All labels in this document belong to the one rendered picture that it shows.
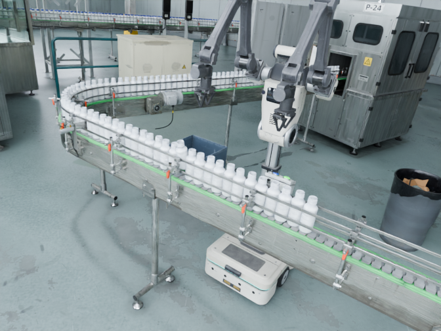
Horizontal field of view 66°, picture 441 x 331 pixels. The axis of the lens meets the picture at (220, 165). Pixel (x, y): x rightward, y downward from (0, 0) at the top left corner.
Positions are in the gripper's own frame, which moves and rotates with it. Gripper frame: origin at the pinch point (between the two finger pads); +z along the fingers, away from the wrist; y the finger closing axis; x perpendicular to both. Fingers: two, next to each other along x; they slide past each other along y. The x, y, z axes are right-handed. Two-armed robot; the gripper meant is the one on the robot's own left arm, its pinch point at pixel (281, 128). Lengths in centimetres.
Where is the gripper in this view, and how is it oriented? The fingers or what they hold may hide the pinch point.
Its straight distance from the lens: 159.3
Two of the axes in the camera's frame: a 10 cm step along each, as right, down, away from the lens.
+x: -8.0, -3.4, 5.0
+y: 5.9, -3.1, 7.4
